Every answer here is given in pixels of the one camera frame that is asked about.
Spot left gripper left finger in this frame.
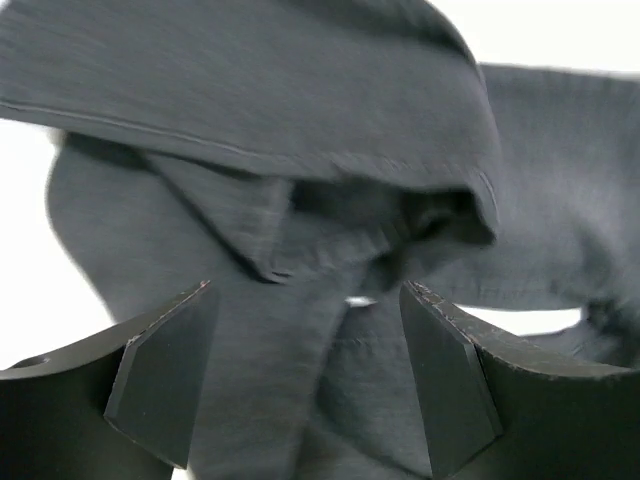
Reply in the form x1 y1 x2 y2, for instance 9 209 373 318
1 282 218 480

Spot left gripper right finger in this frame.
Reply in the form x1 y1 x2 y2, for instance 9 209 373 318
399 282 639 480

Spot black trousers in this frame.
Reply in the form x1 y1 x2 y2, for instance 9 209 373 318
1 1 639 479

